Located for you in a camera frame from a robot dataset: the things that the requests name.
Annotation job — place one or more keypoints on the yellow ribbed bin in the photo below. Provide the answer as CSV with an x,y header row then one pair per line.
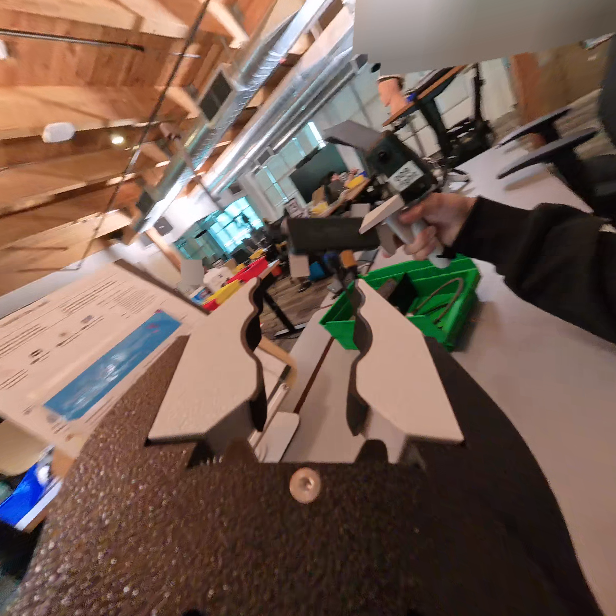
x,y
226,292

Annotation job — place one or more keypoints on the instruction sheet on wooden stand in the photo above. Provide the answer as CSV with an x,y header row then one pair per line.
x,y
19,447

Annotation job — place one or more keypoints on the black curved panel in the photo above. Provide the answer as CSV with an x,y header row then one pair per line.
x,y
351,134

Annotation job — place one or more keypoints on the small yellow bin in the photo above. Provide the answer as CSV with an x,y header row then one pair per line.
x,y
356,182

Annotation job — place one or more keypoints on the green plastic bin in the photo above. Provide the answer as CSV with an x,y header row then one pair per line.
x,y
339,329

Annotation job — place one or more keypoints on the white ceiling access point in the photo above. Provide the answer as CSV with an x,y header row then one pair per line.
x,y
57,133

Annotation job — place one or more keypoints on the wooden standing desk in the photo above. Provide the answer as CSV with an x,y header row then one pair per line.
x,y
433,110

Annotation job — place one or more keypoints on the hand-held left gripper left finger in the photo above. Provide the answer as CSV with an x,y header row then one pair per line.
x,y
202,385

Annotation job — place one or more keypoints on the black ceiling speaker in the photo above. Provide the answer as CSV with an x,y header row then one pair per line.
x,y
163,227

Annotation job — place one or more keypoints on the white instruction sheet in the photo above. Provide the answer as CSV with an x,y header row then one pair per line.
x,y
72,308

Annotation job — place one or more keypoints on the person's right forearm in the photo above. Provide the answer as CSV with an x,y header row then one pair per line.
x,y
529,260

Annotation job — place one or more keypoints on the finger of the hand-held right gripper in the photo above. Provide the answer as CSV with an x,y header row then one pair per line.
x,y
380,214

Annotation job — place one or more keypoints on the large black wall screen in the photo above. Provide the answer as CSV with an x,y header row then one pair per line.
x,y
313,168

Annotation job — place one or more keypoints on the mannequin head with hard hat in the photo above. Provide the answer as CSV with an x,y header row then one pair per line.
x,y
390,96

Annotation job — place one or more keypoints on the black bin divider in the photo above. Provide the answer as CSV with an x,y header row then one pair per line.
x,y
404,293

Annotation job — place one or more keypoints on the white cardboard box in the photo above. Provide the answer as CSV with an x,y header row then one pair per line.
x,y
217,278

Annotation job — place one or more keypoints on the white card sheet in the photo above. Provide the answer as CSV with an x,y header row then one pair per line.
x,y
298,265

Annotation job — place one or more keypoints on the person's right hand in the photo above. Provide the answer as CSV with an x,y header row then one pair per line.
x,y
442,216

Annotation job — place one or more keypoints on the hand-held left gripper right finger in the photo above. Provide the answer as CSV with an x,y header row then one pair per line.
x,y
409,385

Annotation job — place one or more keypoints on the dark grey usb hub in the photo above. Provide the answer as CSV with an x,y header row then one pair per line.
x,y
327,236

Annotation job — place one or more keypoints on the ceiling air vent box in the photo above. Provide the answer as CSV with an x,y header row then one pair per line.
x,y
216,94

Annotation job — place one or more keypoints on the red ribbed bin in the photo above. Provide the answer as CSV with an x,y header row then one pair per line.
x,y
248,269

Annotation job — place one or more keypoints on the silver round ventilation duct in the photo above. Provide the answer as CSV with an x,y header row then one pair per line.
x,y
288,125

